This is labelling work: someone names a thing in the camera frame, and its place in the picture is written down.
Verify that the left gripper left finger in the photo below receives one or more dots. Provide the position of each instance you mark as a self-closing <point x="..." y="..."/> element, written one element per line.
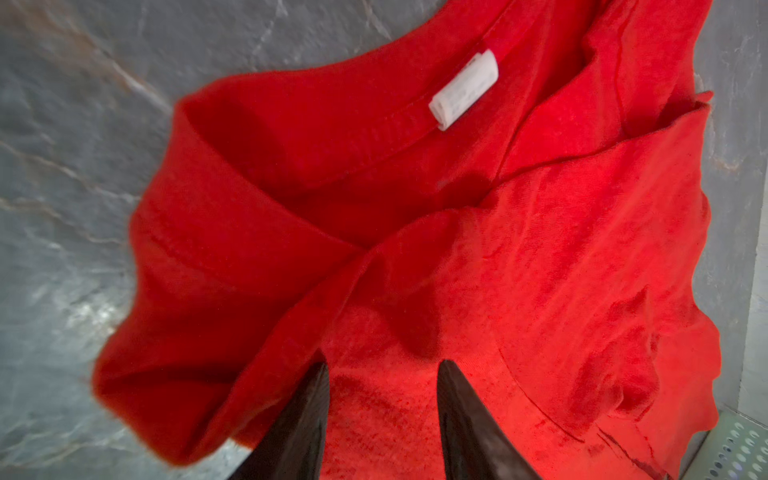
<point x="293" y="447"/>

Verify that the bright red t-shirt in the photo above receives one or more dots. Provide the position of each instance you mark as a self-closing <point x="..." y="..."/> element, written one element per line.
<point x="514" y="186"/>

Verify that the light green plastic basket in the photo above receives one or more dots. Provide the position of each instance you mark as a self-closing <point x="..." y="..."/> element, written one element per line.
<point x="735" y="449"/>

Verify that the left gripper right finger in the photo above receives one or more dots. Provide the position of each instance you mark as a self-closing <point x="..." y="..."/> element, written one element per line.
<point x="473" y="444"/>

